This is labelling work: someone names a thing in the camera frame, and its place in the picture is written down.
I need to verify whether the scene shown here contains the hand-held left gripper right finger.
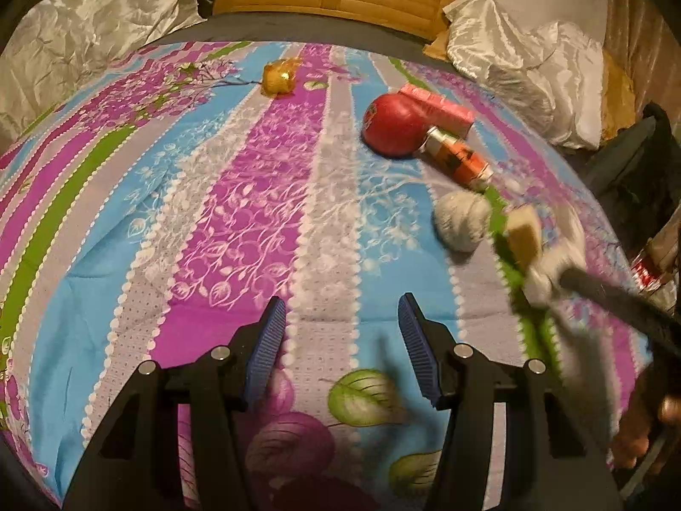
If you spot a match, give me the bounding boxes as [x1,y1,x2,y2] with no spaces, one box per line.
[398,292,626,511]

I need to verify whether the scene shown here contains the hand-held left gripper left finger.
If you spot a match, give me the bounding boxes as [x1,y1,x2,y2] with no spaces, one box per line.
[64,295,288,511]

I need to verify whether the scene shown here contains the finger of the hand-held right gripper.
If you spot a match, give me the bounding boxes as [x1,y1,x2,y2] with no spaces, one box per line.
[558,265,681,355]

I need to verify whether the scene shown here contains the white tissue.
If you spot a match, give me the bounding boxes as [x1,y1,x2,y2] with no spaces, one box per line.
[522,212,587,307]

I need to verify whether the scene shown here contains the beige sponge piece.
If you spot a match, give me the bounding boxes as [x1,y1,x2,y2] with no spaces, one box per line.
[504,207,544,273]

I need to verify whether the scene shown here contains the person's right hand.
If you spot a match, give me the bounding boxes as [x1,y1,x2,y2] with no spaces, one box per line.
[611,377,681,474]

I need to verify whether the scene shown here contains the red and white packet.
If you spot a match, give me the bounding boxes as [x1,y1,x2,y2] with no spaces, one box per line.
[629,234,681,310]

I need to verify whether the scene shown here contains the dark hanging clothes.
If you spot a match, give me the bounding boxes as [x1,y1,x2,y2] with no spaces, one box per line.
[579,102,681,238]

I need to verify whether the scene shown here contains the white yarn ball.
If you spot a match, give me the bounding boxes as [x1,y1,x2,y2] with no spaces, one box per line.
[432,190,494,254]

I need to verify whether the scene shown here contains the floral striped bedsheet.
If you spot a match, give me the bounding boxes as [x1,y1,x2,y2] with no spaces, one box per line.
[0,37,655,511]

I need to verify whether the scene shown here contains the orange drink can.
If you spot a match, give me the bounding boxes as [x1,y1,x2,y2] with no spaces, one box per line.
[424,126,495,191]

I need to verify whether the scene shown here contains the red ball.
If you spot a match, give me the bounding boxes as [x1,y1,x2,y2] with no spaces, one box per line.
[361,92,433,159]

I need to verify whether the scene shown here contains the pink carton box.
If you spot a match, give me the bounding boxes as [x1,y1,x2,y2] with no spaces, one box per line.
[398,83,475,138]

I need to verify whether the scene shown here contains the pink curtain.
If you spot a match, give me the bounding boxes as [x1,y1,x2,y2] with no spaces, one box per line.
[604,0,681,110]

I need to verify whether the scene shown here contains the golden foil wrapper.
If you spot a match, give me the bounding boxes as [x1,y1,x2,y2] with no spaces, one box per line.
[262,57,302,98]

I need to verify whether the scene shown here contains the large white satin pillow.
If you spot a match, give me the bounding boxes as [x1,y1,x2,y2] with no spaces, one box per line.
[0,0,209,142]

